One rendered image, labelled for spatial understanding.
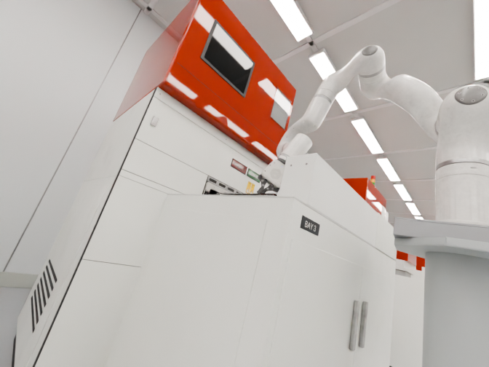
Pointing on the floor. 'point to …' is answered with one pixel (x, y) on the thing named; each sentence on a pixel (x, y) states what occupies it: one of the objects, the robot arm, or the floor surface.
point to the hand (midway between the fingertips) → (261, 192)
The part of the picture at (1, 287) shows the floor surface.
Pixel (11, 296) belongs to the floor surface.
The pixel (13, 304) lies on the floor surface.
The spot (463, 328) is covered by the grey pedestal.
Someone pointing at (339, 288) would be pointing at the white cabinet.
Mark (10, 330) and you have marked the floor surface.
